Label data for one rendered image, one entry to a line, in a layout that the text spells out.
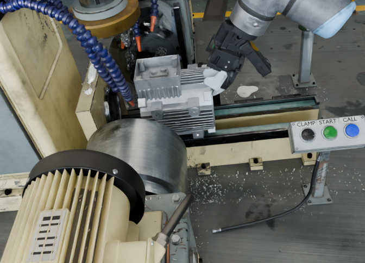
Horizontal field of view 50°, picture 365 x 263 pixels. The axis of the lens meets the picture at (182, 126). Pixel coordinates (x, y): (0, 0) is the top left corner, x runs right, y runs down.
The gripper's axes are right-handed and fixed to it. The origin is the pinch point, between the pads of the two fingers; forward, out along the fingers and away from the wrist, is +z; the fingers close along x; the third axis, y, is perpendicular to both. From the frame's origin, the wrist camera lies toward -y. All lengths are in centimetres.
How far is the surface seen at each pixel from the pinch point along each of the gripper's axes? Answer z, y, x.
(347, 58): -1, -59, -47
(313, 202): 12.8, -34.0, 18.0
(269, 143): 11.0, -22.4, 1.1
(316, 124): -10.5, -19.8, 15.1
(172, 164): 3.4, 10.9, 26.0
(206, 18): 92, -52, -233
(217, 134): 15.1, -7.4, -0.9
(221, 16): 86, -63, -235
